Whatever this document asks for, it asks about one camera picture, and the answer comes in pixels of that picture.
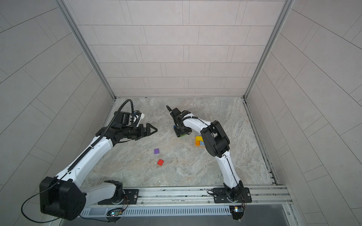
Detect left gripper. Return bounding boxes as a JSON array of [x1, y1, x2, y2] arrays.
[[121, 123, 158, 139]]

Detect yellow wood block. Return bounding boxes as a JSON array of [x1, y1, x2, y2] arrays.
[[195, 136, 203, 142]]

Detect red wood cube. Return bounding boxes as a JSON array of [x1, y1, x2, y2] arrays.
[[157, 159, 164, 166]]

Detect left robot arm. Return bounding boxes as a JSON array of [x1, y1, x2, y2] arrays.
[[39, 112, 157, 220]]

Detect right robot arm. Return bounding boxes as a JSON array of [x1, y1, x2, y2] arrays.
[[167, 106, 245, 202]]

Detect left controller board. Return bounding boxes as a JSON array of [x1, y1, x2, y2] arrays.
[[107, 208, 124, 217]]

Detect controller board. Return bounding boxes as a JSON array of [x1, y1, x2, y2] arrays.
[[229, 206, 245, 220], [107, 208, 124, 217]]

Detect vent grille strip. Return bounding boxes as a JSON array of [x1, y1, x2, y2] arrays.
[[81, 205, 231, 218]]

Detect right controller board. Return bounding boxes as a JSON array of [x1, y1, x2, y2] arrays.
[[229, 206, 245, 220]]

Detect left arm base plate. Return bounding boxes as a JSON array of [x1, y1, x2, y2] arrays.
[[97, 189, 139, 205]]

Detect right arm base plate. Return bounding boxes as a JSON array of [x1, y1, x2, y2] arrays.
[[207, 187, 252, 204]]

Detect aluminium mounting rail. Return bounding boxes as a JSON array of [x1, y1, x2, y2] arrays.
[[55, 185, 292, 209]]

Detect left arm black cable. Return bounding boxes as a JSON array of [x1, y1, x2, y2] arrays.
[[21, 98, 133, 224]]

